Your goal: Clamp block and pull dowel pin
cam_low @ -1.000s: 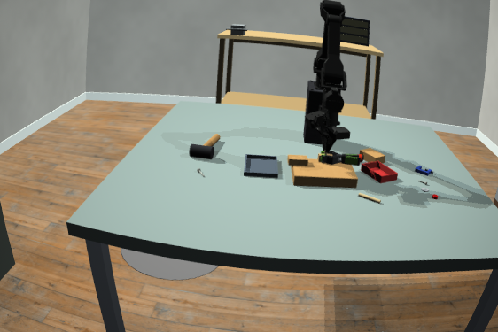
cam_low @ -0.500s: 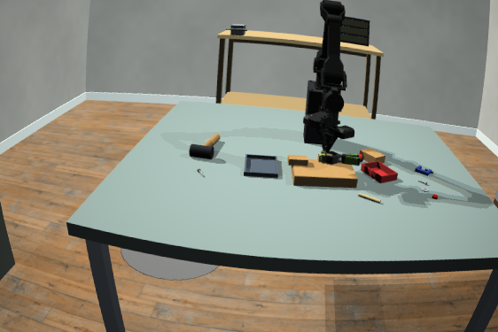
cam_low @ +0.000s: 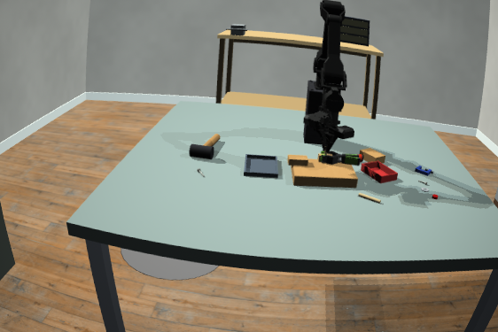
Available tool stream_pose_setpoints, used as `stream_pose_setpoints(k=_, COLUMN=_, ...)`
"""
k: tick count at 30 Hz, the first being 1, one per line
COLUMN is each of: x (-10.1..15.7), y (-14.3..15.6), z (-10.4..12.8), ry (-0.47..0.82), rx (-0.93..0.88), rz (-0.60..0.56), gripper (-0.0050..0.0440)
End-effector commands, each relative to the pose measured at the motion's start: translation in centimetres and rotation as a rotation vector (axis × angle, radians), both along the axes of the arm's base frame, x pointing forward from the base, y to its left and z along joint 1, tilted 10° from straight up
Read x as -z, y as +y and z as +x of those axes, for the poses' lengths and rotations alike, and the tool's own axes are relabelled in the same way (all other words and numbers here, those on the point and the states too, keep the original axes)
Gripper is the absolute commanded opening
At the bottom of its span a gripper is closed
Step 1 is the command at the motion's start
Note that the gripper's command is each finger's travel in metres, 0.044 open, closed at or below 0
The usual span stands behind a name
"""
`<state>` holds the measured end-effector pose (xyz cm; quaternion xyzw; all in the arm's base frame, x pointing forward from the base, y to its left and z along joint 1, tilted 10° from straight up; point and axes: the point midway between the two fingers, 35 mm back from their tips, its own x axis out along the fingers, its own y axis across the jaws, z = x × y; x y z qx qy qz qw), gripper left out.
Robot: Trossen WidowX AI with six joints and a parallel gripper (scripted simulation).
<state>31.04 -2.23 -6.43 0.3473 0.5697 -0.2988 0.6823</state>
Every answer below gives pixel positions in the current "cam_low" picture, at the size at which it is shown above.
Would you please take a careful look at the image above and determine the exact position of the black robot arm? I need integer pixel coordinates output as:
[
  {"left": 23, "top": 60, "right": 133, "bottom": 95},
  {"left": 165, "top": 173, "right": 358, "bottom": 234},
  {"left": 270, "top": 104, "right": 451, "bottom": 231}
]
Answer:
[{"left": 307, "top": 0, "right": 347, "bottom": 130}]

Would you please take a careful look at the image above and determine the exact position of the black mallet with wooden handle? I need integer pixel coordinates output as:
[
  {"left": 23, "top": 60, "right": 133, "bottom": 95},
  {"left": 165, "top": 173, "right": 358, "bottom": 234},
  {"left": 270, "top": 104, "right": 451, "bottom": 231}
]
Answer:
[{"left": 190, "top": 134, "right": 220, "bottom": 159}]

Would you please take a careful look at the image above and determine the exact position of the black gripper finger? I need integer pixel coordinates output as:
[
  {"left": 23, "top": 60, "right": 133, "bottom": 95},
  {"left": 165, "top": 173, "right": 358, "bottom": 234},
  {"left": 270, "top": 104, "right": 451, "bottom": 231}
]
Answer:
[
  {"left": 315, "top": 129, "right": 329, "bottom": 151},
  {"left": 324, "top": 132, "right": 338, "bottom": 152}
]

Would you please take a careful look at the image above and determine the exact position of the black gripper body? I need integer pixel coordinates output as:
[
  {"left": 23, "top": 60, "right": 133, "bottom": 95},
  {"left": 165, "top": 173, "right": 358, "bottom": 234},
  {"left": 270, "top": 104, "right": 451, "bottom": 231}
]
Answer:
[{"left": 303, "top": 104, "right": 354, "bottom": 139}]

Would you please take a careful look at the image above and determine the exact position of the blue c-shaped clamp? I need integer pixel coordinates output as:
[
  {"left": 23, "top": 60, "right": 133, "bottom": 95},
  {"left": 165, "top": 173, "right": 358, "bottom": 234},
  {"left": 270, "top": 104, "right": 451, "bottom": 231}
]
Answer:
[{"left": 415, "top": 166, "right": 433, "bottom": 176}]

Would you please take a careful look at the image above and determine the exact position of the red shallow tray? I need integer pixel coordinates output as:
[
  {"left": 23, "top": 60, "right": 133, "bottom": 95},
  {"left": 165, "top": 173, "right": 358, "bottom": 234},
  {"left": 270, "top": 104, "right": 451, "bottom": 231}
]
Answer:
[{"left": 361, "top": 161, "right": 398, "bottom": 183}]

